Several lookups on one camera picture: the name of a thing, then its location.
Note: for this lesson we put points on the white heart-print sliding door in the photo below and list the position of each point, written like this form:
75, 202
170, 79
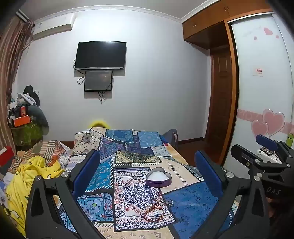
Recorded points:
261, 96

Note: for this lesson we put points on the orange box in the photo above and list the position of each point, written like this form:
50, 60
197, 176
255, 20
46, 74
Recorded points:
21, 121

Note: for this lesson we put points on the striped patterned quilt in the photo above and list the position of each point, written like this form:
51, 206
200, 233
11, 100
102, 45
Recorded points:
54, 149

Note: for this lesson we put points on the patchwork printed blanket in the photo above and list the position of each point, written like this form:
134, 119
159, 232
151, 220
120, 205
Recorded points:
137, 160

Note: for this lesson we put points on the purple heart-shaped tin box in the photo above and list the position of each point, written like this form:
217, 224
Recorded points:
158, 178

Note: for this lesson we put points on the red box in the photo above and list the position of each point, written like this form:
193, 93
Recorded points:
6, 157

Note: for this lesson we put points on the pile of clothes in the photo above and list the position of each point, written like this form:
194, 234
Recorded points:
28, 110

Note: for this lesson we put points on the black wall television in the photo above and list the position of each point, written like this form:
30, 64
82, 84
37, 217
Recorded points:
100, 55

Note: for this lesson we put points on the small black wall monitor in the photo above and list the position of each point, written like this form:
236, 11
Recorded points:
98, 81

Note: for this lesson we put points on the white air conditioner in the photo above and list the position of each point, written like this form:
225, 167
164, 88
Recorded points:
52, 26

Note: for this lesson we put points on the white suitcase with stickers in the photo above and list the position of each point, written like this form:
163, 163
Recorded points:
267, 155

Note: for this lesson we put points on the white door sticker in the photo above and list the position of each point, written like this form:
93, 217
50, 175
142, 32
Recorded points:
257, 71

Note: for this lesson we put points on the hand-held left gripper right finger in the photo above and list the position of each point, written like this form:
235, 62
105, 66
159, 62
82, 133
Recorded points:
207, 171

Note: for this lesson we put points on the yellow fleece blanket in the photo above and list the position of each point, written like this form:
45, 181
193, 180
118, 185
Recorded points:
20, 183

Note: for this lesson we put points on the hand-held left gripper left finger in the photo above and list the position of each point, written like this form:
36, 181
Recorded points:
86, 171

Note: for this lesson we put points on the green bottle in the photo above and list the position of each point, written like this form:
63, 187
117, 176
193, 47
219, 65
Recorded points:
290, 140

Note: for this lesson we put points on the dark blue bag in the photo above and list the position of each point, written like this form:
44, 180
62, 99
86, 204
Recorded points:
170, 137

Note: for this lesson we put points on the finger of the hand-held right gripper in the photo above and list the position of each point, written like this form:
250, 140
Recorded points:
248, 158
267, 141

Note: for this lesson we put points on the wooden overhead cabinet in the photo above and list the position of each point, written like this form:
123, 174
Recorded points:
206, 20

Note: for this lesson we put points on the brown striped curtain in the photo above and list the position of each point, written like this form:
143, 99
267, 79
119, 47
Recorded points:
10, 69

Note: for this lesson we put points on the brown wooden door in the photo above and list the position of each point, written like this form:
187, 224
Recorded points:
220, 103

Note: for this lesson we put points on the yellow round object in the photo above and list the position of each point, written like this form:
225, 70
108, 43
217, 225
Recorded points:
99, 124

